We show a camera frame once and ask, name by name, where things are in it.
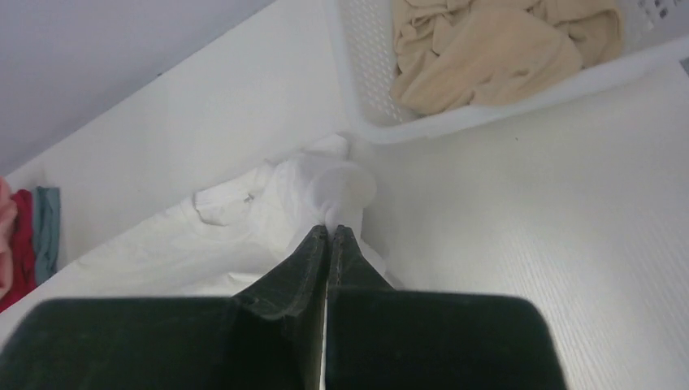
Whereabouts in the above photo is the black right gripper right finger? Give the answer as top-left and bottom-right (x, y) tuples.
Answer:
(325, 226), (566, 389)

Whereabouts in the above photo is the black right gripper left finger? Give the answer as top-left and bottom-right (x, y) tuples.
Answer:
(1, 226), (329, 389)

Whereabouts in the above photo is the white t-shirt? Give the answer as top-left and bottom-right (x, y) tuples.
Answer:
(60, 136), (376, 296)

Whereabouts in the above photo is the red folded t-shirt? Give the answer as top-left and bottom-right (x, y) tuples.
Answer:
(1, 189), (37, 312)

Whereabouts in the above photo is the teal folded t-shirt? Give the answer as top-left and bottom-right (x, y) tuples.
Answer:
(32, 186), (61, 285)

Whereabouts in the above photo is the beige crumpled t-shirt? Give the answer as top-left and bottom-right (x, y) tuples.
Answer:
(390, 1), (624, 115)

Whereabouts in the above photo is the pink folded t-shirt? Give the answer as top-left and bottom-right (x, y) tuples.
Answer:
(1, 177), (17, 297)

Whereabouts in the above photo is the white plastic laundry basket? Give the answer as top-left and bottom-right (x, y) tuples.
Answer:
(323, 1), (688, 144)

